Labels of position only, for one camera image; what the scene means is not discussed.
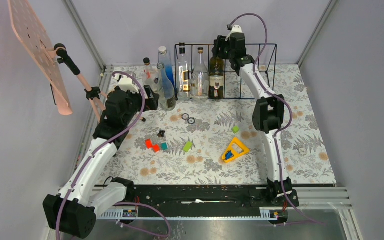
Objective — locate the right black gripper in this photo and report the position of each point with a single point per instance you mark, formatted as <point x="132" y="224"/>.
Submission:
<point x="221" y="42"/>

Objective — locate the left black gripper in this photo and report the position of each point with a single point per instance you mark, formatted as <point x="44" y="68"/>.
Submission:
<point x="151" y="103"/>

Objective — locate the clear bottle black label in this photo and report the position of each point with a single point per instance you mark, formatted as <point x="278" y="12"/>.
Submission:
<point x="167" y="98"/>

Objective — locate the dark green wine bottle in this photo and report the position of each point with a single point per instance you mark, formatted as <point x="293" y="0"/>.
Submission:
<point x="216" y="78"/>

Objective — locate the clear bottle gold band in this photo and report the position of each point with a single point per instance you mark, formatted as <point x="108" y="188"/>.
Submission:
<point x="151" y="76"/>

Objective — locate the blue glass bottle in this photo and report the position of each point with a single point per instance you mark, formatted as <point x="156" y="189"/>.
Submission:
<point x="164" y="56"/>

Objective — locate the clear bottle cork stopper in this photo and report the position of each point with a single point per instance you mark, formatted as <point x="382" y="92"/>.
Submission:
<point x="200" y="78"/>

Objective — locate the clear bottle black cap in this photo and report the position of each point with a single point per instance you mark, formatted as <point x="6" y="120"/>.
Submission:
<point x="184" y="92"/>

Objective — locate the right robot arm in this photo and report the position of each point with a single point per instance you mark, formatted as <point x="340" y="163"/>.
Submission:
<point x="268" y="115"/>

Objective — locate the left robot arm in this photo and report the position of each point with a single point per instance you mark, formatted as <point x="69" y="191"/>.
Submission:
<point x="75" y="209"/>

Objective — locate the small black knob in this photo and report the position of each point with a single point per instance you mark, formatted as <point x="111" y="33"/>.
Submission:
<point x="161" y="134"/>

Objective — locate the poker chip ten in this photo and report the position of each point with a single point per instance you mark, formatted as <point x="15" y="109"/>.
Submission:
<point x="185" y="116"/>

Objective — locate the red block pair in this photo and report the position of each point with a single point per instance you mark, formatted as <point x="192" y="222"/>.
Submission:
<point x="150" y="145"/>

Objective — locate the poker chip fifty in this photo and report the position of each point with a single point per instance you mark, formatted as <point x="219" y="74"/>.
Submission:
<point x="191" y="121"/>

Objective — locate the teal block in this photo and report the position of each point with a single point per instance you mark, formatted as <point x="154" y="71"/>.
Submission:
<point x="164" y="146"/>

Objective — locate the long green block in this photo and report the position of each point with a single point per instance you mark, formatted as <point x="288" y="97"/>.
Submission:
<point x="188" y="146"/>

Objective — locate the floral table mat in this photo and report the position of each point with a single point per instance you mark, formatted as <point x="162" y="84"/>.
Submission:
<point x="305" y="155"/>

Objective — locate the green cube centre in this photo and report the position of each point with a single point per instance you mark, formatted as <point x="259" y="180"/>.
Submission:
<point x="235" y="129"/>

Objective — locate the pink tripod stand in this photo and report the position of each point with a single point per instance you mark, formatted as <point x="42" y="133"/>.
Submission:
<point x="93" y="94"/>

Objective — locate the pink pegboard panel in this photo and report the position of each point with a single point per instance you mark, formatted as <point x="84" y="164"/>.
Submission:
<point x="32" y="35"/>

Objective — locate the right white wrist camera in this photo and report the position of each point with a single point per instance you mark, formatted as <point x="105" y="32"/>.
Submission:
<point x="233" y="29"/>

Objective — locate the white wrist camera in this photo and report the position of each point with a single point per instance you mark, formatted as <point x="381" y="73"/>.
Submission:
<point x="233" y="29"/>
<point x="126" y="83"/>

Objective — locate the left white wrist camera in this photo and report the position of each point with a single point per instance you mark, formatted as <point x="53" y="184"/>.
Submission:
<point x="126" y="83"/>

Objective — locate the black wire wine rack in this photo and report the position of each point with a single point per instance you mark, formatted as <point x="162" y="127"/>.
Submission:
<point x="235" y="88"/>

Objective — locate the yellow triangle frame toy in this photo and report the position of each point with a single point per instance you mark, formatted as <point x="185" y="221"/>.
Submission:
<point x="237" y="148"/>

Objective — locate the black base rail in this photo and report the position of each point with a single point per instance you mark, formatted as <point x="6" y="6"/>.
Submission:
<point x="206" y="201"/>

